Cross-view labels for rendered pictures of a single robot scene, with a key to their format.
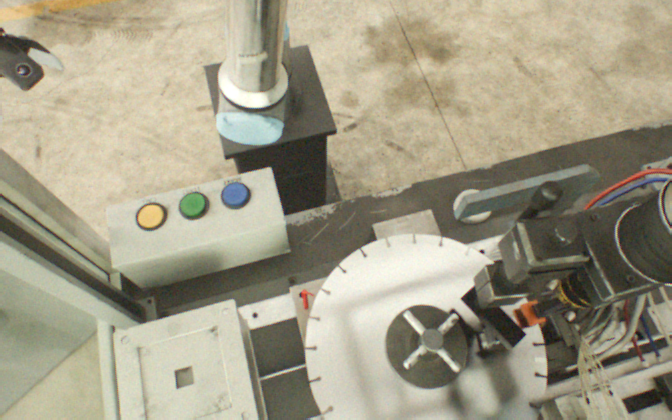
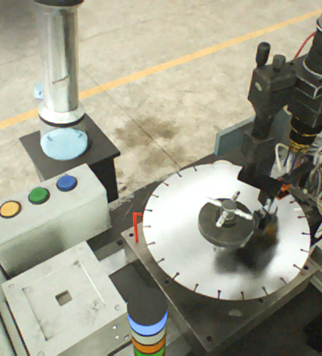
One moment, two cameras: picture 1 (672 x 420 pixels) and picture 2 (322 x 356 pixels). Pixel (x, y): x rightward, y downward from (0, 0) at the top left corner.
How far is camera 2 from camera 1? 32 cm
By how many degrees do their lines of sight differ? 18
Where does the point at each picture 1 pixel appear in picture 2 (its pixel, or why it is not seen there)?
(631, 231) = (312, 57)
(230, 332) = (89, 261)
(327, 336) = (159, 234)
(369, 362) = (193, 240)
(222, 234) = (64, 207)
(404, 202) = not seen: hidden behind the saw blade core
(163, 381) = (48, 304)
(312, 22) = not seen: hidden behind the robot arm
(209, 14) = (5, 145)
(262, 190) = (84, 176)
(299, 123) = (94, 153)
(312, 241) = (126, 217)
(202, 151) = not seen: hidden behind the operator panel
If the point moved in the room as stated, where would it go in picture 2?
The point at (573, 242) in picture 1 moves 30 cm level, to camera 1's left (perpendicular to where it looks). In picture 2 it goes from (285, 69) to (88, 100)
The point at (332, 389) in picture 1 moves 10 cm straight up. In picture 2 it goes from (174, 262) to (176, 231)
